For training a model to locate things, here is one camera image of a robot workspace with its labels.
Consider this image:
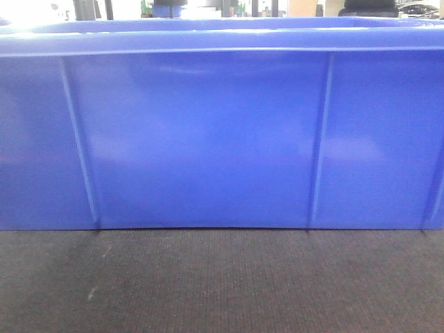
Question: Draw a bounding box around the large blue plastic bin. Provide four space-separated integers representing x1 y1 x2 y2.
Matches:
1 17 443 230

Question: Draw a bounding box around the dark conveyor belt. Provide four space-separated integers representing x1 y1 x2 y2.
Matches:
1 230 443 332

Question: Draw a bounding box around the black office chair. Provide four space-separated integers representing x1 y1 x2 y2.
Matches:
338 0 399 18

